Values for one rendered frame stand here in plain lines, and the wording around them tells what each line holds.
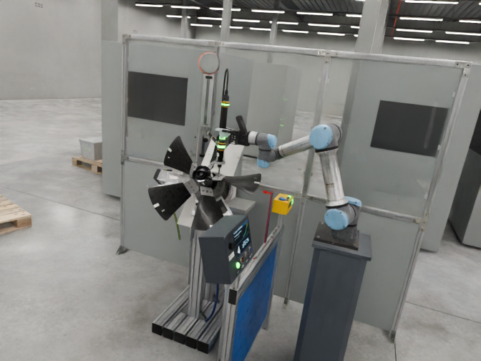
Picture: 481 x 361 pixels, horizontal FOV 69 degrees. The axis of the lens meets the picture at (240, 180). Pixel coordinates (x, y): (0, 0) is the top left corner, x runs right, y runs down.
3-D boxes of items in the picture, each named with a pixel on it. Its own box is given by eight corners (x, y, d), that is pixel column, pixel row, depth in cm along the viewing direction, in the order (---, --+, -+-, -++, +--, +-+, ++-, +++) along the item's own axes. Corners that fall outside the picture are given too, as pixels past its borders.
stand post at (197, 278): (190, 320, 267) (198, 209, 241) (200, 324, 264) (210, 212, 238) (186, 324, 263) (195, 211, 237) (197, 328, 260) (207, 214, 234)
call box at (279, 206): (277, 206, 246) (279, 192, 243) (291, 210, 243) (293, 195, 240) (271, 213, 232) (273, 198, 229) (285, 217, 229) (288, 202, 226)
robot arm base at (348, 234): (356, 233, 203) (359, 217, 200) (358, 244, 189) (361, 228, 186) (329, 228, 206) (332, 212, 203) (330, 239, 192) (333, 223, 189)
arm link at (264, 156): (275, 165, 208) (277, 147, 204) (264, 169, 199) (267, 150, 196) (263, 162, 212) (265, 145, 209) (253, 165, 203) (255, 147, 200)
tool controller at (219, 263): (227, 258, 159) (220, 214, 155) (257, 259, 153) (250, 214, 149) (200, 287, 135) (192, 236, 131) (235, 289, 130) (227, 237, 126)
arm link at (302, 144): (344, 118, 188) (272, 145, 219) (336, 119, 180) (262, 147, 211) (351, 139, 188) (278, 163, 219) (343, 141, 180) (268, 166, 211)
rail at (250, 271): (277, 233, 249) (278, 223, 246) (282, 234, 247) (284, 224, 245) (227, 303, 167) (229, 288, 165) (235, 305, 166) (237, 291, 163)
